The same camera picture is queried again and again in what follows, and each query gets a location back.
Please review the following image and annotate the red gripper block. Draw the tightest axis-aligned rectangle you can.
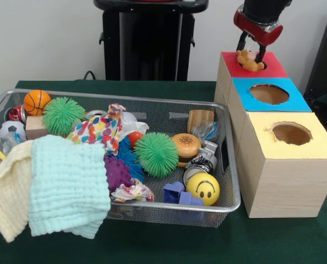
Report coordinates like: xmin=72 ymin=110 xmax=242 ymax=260
xmin=233 ymin=5 xmax=284 ymax=65

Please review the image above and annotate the tan teddy plush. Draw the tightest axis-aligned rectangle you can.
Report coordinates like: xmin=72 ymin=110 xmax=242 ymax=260
xmin=236 ymin=49 xmax=265 ymax=72

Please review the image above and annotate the mint waffle cloth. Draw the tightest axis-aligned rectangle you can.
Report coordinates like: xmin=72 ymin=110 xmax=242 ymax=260
xmin=28 ymin=134 xmax=111 ymax=239

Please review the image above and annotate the cream waffle cloth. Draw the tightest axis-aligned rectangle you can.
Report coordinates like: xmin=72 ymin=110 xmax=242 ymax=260
xmin=0 ymin=139 xmax=35 ymax=243

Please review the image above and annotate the wooden three-hole box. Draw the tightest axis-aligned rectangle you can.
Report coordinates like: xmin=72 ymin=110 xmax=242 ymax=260
xmin=214 ymin=51 xmax=327 ymax=219

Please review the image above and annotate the silver mesh bin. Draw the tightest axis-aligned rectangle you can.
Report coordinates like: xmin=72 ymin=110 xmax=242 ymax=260
xmin=0 ymin=88 xmax=242 ymax=229

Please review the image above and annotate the black stand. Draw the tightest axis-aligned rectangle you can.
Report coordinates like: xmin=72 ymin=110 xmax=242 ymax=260
xmin=303 ymin=4 xmax=327 ymax=127

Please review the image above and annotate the ridged wooden block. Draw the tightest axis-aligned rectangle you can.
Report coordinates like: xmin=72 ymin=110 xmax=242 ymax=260
xmin=187 ymin=109 xmax=215 ymax=132

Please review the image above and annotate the silver metallic toy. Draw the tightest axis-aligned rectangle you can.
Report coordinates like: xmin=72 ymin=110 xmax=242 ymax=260
xmin=198 ymin=140 xmax=219 ymax=163

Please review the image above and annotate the toy hamburger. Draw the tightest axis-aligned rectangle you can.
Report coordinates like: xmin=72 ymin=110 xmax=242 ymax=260
xmin=171 ymin=133 xmax=202 ymax=168

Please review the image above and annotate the dented silver can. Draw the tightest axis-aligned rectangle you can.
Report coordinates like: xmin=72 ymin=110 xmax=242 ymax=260
xmin=183 ymin=156 xmax=218 ymax=185

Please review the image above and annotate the white baseball toy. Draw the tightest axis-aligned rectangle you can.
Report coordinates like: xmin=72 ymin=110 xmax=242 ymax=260
xmin=122 ymin=111 xmax=138 ymax=123

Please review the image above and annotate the green spiky ball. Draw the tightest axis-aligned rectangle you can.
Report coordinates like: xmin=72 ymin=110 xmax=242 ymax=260
xmin=133 ymin=132 xmax=179 ymax=179
xmin=42 ymin=96 xmax=86 ymax=137

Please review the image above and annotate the small red ball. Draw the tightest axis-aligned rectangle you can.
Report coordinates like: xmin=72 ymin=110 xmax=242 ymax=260
xmin=128 ymin=131 xmax=145 ymax=149

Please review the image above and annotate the yellow smiley ball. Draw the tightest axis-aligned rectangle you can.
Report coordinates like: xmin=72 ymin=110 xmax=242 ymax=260
xmin=186 ymin=172 xmax=221 ymax=206

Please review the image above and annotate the purple plastic toy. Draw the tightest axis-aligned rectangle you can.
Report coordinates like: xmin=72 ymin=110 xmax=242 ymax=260
xmin=162 ymin=181 xmax=204 ymax=206

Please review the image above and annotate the blue spiky ball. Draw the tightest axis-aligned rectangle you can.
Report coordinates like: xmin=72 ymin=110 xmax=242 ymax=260
xmin=116 ymin=136 xmax=145 ymax=184

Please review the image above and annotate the silver drink can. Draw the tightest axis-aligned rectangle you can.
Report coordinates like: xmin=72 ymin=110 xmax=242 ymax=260
xmin=86 ymin=110 xmax=109 ymax=120

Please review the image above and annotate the colourful dotted crumpled wrapper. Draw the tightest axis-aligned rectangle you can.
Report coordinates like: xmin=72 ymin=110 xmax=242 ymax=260
xmin=67 ymin=103 xmax=150 ymax=155

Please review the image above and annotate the purple spiky ball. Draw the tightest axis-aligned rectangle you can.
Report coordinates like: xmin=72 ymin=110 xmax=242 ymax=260
xmin=103 ymin=155 xmax=134 ymax=193

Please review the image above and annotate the crumpled printed snack wrapper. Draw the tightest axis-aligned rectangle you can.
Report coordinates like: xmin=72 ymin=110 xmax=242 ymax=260
xmin=110 ymin=178 xmax=155 ymax=204

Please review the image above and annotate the dark green tablecloth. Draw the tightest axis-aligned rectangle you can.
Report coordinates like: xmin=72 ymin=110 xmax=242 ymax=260
xmin=0 ymin=79 xmax=327 ymax=264

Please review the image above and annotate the orange basketball toy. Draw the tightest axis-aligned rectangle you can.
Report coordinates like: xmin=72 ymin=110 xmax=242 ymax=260
xmin=23 ymin=90 xmax=52 ymax=116

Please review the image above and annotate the plain wooden block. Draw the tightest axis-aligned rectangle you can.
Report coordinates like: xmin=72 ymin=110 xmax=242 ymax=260
xmin=25 ymin=115 xmax=50 ymax=140

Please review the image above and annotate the red drink can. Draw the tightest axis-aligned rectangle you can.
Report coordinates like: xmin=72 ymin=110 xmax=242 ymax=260
xmin=8 ymin=105 xmax=28 ymax=123

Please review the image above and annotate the black white soccer ball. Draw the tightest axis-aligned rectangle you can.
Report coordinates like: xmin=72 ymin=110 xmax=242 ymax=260
xmin=0 ymin=120 xmax=27 ymax=144

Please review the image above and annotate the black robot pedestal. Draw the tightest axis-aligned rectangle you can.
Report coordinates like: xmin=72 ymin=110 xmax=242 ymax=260
xmin=93 ymin=0 xmax=210 ymax=81

